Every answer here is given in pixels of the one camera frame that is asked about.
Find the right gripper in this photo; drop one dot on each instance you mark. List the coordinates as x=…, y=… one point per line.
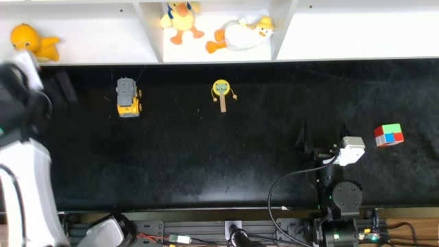
x=319, y=156

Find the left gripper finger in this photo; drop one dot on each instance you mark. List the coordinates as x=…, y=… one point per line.
x=66, y=85

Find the grey and yellow toy truck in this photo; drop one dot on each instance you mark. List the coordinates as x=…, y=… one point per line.
x=126, y=96

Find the yellow rubber duck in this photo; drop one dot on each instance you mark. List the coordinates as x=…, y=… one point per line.
x=25, y=37

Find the many-coloured puzzle cube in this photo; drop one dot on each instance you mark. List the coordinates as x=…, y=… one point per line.
x=389, y=135

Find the yellow rattle drum toy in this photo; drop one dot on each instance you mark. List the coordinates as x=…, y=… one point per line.
x=221, y=87

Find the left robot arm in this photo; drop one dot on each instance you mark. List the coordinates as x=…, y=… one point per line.
x=27, y=178

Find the white shelf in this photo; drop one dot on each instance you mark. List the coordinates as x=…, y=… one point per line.
x=343, y=34

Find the white plush goose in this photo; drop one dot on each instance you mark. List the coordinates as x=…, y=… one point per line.
x=243, y=36

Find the yellow plush duck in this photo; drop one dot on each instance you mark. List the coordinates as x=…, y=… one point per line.
x=181, y=20

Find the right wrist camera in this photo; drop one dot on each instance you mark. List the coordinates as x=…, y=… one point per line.
x=350, y=151

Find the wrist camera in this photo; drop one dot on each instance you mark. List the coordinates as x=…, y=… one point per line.
x=350, y=151
x=29, y=70

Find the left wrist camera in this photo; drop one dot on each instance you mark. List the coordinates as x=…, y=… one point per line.
x=29, y=70

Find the mounting rail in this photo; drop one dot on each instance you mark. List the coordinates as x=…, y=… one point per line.
x=205, y=228

